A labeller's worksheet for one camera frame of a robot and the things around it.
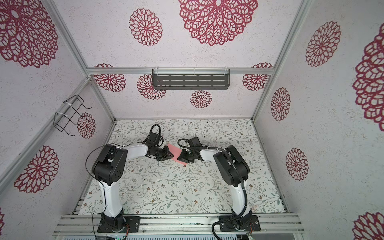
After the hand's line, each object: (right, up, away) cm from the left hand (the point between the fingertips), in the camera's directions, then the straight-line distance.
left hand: (172, 157), depth 99 cm
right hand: (+3, +1, -3) cm, 5 cm away
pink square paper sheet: (+2, +3, +6) cm, 7 cm away
